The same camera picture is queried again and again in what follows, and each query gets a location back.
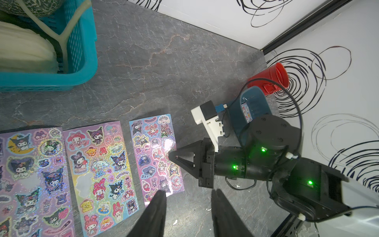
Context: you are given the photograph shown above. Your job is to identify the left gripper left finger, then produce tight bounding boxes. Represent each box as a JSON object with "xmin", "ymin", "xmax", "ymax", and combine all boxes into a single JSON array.
[{"xmin": 127, "ymin": 190, "xmax": 167, "ymax": 237}]

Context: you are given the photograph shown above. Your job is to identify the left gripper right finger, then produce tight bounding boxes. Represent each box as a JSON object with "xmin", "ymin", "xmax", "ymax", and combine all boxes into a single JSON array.
[{"xmin": 211, "ymin": 189, "xmax": 253, "ymax": 237}]

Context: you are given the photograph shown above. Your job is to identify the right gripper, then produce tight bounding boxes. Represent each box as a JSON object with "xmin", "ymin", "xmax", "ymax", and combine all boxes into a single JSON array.
[{"xmin": 168, "ymin": 138, "xmax": 246, "ymax": 188}]

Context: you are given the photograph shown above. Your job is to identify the blue glitter sticker sheet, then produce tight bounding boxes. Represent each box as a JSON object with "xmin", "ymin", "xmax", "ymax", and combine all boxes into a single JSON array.
[{"xmin": 129, "ymin": 114, "xmax": 185, "ymax": 206}]

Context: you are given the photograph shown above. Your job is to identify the dark teal storage box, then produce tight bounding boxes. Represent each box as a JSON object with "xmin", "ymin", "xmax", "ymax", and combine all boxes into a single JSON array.
[{"xmin": 228, "ymin": 87, "xmax": 271, "ymax": 137}]

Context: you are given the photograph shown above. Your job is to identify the purple Kuromi sticker sheet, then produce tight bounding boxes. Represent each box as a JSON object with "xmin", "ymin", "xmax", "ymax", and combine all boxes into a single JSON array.
[{"xmin": 1, "ymin": 127, "xmax": 76, "ymax": 237}]

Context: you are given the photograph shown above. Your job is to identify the pink sticker sheet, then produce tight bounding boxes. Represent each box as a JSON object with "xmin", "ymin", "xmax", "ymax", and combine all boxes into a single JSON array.
[{"xmin": 241, "ymin": 103, "xmax": 253, "ymax": 123}]

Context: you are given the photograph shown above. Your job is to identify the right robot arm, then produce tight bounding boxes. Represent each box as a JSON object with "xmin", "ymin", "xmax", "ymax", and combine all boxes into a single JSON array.
[{"xmin": 168, "ymin": 115, "xmax": 379, "ymax": 237}]

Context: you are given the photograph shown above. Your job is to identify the red cup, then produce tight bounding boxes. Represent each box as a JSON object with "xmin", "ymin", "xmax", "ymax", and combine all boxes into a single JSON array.
[{"xmin": 247, "ymin": 63, "xmax": 290, "ymax": 96}]

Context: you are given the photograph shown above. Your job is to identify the teal plastic basket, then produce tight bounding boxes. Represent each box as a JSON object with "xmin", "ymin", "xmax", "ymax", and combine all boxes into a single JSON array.
[{"xmin": 1, "ymin": 1, "xmax": 98, "ymax": 92}]

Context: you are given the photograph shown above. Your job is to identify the right green melon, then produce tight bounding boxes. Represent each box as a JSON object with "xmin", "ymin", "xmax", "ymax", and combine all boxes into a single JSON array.
[{"xmin": 1, "ymin": 0, "xmax": 65, "ymax": 17}]

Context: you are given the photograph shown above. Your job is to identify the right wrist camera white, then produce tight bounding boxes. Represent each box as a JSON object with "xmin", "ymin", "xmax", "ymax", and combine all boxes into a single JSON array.
[{"xmin": 191, "ymin": 100, "xmax": 225, "ymax": 153}]

